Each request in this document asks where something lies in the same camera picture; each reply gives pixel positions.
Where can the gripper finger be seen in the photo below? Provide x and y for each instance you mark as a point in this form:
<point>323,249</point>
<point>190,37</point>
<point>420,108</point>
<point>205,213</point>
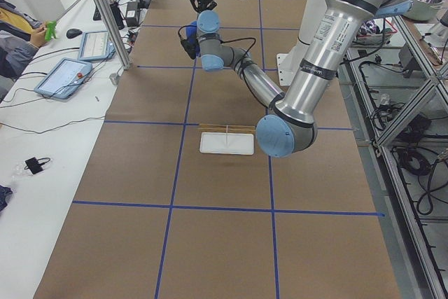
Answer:
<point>211,6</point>
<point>195,5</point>

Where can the blue grey towel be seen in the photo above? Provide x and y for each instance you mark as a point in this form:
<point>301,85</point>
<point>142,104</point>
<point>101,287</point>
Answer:
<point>191,31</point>

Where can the inner wooden rack bar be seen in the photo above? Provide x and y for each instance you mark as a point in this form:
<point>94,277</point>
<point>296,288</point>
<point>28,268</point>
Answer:
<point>247,130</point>

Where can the white towel rack tray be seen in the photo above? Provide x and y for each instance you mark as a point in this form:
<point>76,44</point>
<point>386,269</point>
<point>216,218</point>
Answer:
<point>226,143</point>

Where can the black power adapter box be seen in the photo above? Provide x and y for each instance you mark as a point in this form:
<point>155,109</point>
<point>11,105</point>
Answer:
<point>132,14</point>

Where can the far teach pendant tablet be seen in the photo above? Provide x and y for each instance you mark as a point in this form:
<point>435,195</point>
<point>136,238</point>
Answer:
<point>95,46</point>

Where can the teach pendant tablet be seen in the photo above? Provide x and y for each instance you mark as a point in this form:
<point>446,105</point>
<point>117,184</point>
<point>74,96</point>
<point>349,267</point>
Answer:
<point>95,46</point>
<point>64,79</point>

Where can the black computer mouse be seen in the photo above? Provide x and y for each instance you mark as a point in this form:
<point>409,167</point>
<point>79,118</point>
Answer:
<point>73,33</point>

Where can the green plastic toy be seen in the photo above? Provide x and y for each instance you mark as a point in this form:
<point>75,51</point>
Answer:
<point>50,30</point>

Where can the near teach pendant tablet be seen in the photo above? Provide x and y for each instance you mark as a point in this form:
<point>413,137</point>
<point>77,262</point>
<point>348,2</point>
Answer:
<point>64,79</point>

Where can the person in grey jacket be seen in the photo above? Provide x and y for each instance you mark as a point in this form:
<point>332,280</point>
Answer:
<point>21,38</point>

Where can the brown paper table cover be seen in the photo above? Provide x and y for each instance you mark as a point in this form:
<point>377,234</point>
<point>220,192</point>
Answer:
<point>153,217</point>

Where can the white camera mast base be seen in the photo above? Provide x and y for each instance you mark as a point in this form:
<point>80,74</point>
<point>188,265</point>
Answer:
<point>290,68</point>

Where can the aluminium frame post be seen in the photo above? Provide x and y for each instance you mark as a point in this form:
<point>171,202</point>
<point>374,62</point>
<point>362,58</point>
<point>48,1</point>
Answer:
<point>113,31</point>

